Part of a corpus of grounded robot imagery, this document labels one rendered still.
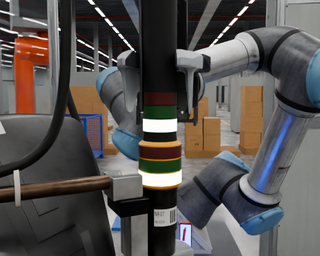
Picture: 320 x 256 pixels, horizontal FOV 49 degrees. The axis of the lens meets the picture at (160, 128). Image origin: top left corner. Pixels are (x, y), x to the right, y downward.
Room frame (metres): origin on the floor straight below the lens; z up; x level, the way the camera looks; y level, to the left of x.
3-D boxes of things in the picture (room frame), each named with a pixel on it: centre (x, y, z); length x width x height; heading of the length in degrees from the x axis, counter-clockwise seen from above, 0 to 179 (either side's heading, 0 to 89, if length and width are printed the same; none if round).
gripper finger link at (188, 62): (0.35, -0.03, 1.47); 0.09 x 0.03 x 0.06; 1
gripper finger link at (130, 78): (0.36, 0.03, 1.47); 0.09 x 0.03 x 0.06; 161
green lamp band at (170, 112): (0.35, 0.00, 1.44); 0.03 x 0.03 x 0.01
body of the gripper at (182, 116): (0.46, -0.02, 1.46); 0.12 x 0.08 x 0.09; 171
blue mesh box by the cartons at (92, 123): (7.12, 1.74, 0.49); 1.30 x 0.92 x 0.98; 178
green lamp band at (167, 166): (0.35, 0.00, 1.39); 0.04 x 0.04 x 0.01
